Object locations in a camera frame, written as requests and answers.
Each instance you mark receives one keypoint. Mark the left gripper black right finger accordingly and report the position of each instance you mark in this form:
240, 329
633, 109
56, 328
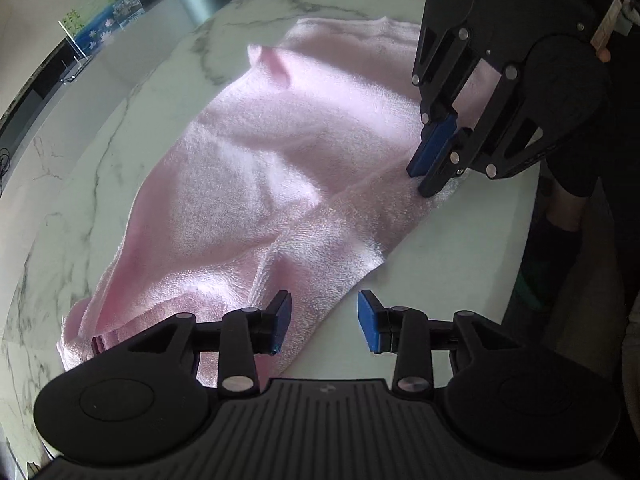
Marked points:
410, 335

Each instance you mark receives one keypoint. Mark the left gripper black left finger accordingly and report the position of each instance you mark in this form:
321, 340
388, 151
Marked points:
239, 336

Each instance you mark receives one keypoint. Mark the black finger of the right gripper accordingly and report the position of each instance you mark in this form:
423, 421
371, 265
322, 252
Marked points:
444, 61
490, 127

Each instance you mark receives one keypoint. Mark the pink terry towel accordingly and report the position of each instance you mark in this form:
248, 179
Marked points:
293, 178

